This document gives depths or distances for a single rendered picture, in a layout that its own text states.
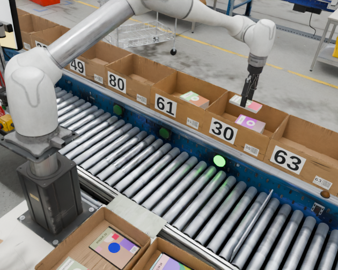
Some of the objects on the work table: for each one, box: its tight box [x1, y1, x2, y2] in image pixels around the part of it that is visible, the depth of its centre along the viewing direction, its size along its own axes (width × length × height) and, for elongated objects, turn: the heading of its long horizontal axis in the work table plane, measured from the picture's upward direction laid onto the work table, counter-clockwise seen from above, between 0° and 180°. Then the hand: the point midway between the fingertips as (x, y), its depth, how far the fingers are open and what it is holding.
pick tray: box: [34, 207, 151, 270], centre depth 134 cm, size 28×38×10 cm
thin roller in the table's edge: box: [80, 191, 102, 208], centre depth 168 cm, size 2×28×2 cm, turn 52°
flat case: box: [89, 226, 142, 270], centre depth 143 cm, size 14×19×2 cm
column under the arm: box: [17, 152, 97, 248], centre depth 146 cm, size 26×26×33 cm
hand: (247, 98), depth 172 cm, fingers open, 8 cm apart
